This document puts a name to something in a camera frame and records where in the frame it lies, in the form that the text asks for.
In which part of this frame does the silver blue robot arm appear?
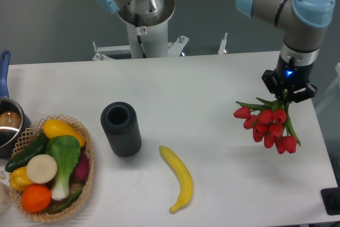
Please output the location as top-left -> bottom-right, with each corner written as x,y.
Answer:
235,0 -> 336,103

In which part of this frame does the yellow bell pepper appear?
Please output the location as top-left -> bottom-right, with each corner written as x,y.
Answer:
9,166 -> 34,191

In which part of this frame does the yellow squash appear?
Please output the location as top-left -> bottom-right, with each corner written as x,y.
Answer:
42,119 -> 86,148

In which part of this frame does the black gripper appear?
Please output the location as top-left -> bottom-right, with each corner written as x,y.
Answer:
261,55 -> 317,103

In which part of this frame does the green chili pepper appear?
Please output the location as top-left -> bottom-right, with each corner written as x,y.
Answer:
48,189 -> 82,214

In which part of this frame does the purple sweet potato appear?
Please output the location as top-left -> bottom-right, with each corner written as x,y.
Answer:
72,151 -> 89,181

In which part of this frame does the red tulip bouquet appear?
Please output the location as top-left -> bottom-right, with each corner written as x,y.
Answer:
233,89 -> 301,154

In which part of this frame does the green cucumber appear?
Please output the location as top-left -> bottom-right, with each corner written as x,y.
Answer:
5,132 -> 49,173

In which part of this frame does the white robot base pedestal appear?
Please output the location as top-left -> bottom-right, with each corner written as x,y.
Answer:
118,0 -> 175,59

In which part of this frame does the orange fruit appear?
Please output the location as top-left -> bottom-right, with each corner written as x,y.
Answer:
21,184 -> 52,213

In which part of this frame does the white round radish slice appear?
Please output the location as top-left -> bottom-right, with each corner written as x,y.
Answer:
26,154 -> 57,184

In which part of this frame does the yellow banana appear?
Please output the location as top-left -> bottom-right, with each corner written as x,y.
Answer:
159,146 -> 193,214

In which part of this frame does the black device at edge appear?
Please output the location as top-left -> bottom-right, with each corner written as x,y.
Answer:
320,187 -> 339,215

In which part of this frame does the blue handled saucepan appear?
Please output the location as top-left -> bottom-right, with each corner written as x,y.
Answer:
1,50 -> 31,159

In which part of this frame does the woven wicker basket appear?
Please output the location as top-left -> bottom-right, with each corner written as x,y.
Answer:
10,115 -> 95,223

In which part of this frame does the white metal mounting frame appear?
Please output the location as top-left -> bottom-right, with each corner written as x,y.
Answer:
92,32 -> 228,61

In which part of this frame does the white object at left edge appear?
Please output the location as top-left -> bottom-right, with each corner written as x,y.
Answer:
0,171 -> 12,214

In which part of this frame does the dark grey ribbed vase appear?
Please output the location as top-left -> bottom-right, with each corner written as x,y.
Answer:
100,102 -> 142,157

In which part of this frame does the green bok choy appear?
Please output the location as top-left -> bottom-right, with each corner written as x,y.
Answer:
46,135 -> 81,200

